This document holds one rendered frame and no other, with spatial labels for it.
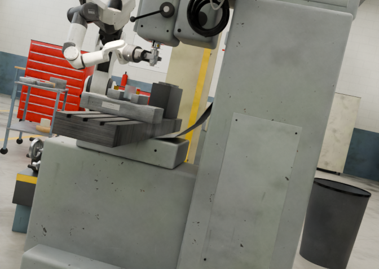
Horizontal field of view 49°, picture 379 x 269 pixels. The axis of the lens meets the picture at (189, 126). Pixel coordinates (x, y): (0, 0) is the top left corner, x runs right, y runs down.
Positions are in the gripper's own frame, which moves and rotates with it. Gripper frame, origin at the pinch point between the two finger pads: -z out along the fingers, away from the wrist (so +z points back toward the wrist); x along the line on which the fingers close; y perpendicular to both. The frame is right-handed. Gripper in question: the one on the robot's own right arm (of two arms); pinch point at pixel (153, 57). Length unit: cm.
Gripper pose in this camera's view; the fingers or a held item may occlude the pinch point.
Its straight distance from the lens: 213.2
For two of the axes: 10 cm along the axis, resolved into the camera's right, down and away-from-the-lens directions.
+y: -2.3, 9.7, 0.8
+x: 5.6, 0.6, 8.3
